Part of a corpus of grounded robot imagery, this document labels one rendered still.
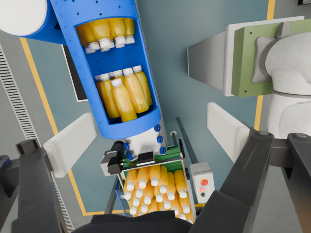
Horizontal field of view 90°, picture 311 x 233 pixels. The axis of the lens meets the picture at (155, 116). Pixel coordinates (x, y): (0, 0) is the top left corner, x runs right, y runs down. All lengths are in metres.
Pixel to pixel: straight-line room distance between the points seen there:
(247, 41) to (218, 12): 1.17
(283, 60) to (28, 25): 0.97
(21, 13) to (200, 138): 1.88
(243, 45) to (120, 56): 0.54
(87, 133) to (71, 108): 1.93
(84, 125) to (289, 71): 0.60
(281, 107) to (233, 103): 1.39
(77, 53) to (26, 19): 0.35
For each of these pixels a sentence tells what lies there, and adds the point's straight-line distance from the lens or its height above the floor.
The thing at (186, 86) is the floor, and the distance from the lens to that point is 1.82.
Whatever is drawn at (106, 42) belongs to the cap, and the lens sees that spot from 0.64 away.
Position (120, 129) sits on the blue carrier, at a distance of 0.60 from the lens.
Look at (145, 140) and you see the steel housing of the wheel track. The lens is 0.96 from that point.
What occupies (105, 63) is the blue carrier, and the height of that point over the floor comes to 0.97.
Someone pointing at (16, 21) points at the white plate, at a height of 1.04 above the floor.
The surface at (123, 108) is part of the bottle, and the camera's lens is 0.64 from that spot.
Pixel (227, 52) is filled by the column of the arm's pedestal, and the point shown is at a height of 1.00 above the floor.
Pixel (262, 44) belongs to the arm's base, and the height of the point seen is 1.10.
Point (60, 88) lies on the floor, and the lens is 2.09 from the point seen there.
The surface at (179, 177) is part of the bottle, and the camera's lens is 1.05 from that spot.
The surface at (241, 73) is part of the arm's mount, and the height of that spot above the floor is 1.08.
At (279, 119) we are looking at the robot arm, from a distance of 0.69.
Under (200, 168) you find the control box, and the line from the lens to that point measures 0.94.
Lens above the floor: 1.77
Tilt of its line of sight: 71 degrees down
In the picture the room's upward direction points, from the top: 180 degrees counter-clockwise
